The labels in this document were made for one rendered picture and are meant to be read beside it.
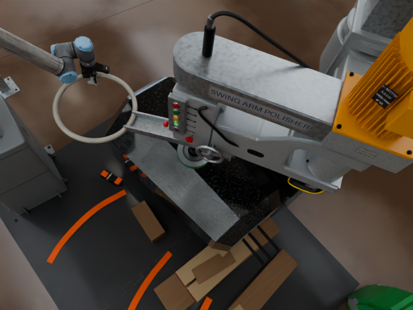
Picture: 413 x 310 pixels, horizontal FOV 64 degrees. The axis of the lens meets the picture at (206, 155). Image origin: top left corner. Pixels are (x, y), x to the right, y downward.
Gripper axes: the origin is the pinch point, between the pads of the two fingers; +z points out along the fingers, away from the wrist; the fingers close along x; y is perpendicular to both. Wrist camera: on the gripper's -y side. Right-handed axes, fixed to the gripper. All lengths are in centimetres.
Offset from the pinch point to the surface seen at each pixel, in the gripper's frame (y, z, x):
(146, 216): -24, 66, 77
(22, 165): 50, 23, 46
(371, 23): -131, -86, 35
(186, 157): -50, -4, 60
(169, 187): -40, 14, 72
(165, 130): -39, -14, 46
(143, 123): -26.8, -8.2, 37.2
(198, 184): -56, 1, 76
